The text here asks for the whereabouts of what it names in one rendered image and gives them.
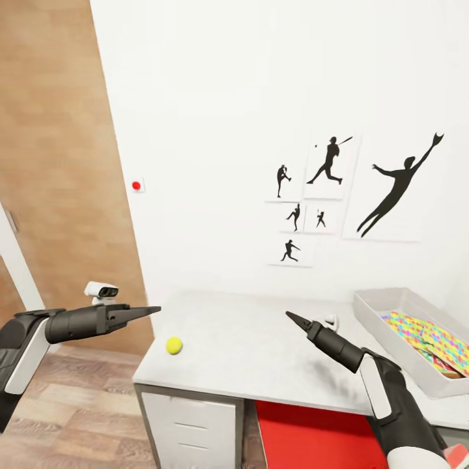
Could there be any tennis ball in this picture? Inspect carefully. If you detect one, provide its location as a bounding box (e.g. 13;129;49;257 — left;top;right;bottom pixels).
165;336;182;354

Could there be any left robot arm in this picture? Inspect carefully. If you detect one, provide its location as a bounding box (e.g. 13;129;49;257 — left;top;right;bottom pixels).
0;281;162;434

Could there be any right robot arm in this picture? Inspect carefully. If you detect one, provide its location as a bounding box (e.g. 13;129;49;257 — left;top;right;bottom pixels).
286;311;451;469

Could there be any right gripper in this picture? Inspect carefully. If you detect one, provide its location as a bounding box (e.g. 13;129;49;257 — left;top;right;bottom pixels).
286;311;347;362

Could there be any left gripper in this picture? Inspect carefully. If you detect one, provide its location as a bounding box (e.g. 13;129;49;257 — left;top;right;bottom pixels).
68;304;162;340

